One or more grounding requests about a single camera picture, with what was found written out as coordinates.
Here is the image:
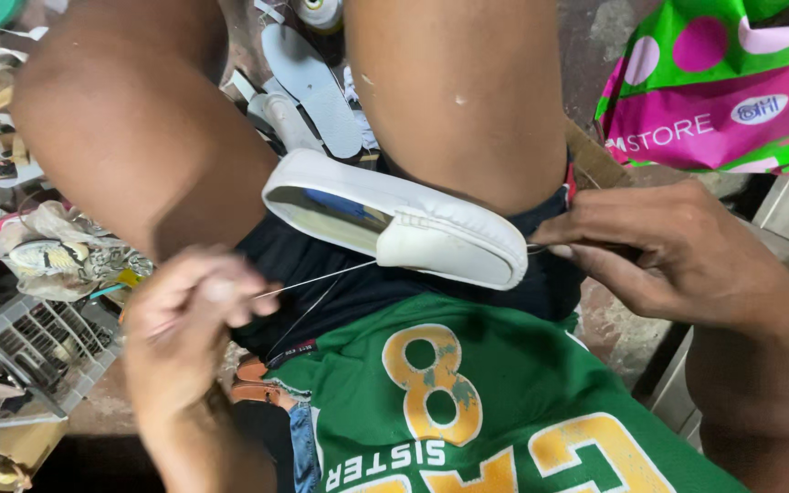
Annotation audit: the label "person's right hand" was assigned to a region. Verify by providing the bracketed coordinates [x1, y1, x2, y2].
[530, 180, 789, 338]

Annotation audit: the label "person's left hand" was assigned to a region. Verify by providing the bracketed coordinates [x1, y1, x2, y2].
[122, 246, 283, 420]

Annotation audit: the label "white stitching thread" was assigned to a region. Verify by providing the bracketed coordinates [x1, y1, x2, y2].
[252, 259, 379, 301]

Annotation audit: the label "metal stitching awl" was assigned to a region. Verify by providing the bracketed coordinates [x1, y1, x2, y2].
[526, 240, 642, 265]

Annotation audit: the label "brown leather shoe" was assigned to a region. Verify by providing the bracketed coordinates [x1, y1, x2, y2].
[230, 354, 301, 413]

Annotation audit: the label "dark navy shorts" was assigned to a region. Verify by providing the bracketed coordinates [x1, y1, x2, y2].
[231, 156, 584, 362]

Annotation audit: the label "blue denim cloth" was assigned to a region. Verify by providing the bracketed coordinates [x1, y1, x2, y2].
[288, 401, 323, 493]

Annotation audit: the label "person's left leg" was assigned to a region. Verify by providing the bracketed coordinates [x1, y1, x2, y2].
[10, 0, 280, 264]

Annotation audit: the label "person's leg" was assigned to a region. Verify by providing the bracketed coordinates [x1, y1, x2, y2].
[342, 0, 571, 219]
[10, 0, 280, 264]

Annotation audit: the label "sneaker in plastic bag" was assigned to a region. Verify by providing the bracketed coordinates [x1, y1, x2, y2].
[0, 200, 156, 304]

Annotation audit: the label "grey plastic basket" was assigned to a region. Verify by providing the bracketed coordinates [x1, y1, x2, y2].
[0, 293, 123, 419]

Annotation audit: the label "white loafer shoe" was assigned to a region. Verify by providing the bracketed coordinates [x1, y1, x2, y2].
[261, 148, 530, 292]

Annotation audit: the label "pile of white shoe soles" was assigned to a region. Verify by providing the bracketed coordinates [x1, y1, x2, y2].
[223, 22, 383, 165]

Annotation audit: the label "brown cardboard box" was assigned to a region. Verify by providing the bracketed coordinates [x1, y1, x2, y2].
[0, 416, 71, 493]

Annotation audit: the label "white thread spool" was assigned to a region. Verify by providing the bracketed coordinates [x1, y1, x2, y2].
[294, 0, 345, 35]

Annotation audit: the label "green printed jersey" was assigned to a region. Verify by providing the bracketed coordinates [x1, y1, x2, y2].
[266, 293, 752, 493]

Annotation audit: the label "person's right leg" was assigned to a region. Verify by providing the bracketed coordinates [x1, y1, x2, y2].
[342, 0, 571, 219]

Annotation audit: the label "brown cardboard piece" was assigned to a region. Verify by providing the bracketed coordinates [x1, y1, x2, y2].
[564, 118, 636, 191]

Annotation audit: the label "pink and green shopping bag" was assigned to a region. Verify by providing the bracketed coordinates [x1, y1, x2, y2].
[593, 0, 789, 176]

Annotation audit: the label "white cabinet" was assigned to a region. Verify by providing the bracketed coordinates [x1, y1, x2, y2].
[633, 170, 789, 453]

